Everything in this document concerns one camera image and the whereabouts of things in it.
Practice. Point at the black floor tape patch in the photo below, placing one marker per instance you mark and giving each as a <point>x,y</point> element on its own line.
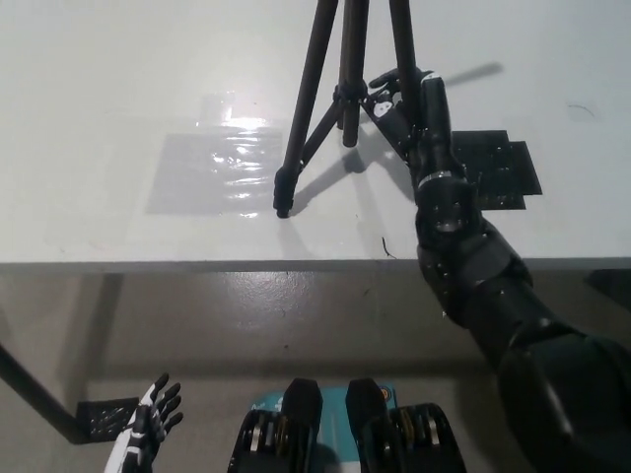
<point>103,419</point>

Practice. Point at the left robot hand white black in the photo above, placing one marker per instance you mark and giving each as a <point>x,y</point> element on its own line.
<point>133,443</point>

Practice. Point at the black and bronze camera tripod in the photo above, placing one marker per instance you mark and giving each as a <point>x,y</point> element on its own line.
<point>303,98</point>

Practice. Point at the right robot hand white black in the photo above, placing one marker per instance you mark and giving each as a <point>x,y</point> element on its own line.
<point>436,123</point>

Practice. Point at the dark metal table leg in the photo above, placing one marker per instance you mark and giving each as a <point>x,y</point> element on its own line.
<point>39,394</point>

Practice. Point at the black tape patch on table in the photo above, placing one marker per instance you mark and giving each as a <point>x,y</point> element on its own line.
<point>503,172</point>

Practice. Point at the robot torso black and teal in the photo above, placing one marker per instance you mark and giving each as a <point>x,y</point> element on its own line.
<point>305,424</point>

